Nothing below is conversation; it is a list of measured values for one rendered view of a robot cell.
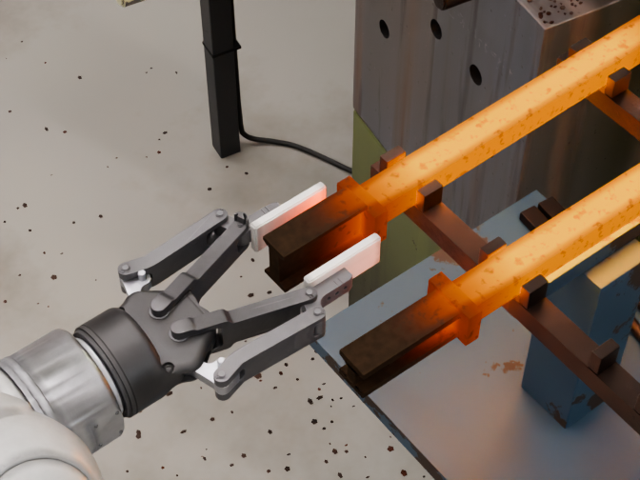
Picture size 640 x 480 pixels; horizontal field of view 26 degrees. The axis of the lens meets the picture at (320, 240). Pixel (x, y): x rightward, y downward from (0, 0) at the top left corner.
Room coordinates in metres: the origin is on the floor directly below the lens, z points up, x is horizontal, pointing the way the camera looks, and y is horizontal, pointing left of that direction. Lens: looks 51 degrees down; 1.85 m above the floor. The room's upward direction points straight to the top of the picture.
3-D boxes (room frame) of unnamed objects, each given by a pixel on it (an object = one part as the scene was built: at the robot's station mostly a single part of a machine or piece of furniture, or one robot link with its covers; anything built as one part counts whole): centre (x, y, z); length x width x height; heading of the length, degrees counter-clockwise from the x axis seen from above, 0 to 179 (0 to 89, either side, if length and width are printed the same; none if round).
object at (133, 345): (0.58, 0.12, 1.02); 0.09 x 0.08 x 0.07; 129
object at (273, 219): (0.70, 0.02, 1.02); 0.07 x 0.01 x 0.03; 129
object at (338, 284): (0.62, -0.01, 1.02); 0.05 x 0.03 x 0.01; 129
